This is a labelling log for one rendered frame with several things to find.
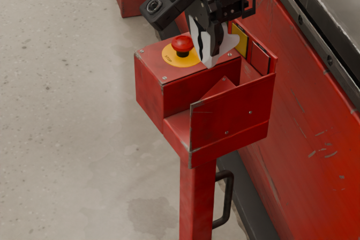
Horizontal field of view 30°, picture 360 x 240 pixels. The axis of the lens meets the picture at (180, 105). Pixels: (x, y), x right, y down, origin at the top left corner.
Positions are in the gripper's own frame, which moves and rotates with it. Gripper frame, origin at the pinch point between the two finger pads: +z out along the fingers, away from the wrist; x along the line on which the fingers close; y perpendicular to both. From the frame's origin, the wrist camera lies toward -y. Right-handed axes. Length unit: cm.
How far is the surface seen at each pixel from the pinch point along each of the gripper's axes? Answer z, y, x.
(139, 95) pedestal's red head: 14.4, -6.5, 13.2
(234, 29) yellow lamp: 2.3, 9.8, 6.6
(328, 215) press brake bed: 34.2, 15.8, -15.4
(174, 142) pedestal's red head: 14.9, -6.5, 0.1
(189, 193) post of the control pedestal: 35.4, -3.0, 3.7
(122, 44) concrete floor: 86, 28, 111
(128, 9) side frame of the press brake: 83, 37, 125
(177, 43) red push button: 2.9, 0.4, 9.6
